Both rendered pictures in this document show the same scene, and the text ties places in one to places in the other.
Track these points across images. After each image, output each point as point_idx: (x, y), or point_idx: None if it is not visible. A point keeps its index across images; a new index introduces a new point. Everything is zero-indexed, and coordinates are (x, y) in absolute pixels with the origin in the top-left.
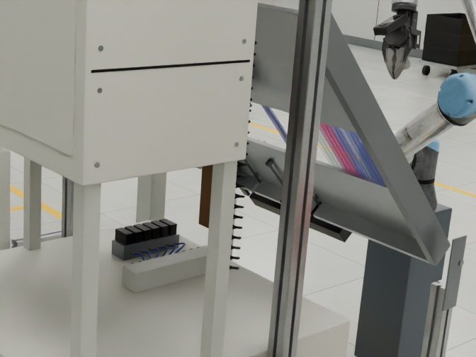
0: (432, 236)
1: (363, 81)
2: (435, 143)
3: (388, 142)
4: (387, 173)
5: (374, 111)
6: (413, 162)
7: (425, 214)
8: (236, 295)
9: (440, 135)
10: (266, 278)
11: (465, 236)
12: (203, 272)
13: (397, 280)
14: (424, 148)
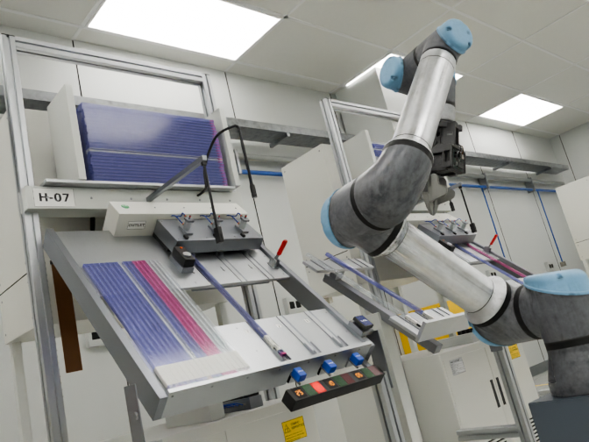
0: (139, 385)
1: (66, 262)
2: (540, 281)
3: (88, 301)
4: (93, 326)
5: (75, 280)
6: (517, 317)
7: (127, 362)
8: (158, 435)
9: (422, 272)
10: (190, 429)
11: (132, 384)
12: (197, 421)
13: None
14: (529, 292)
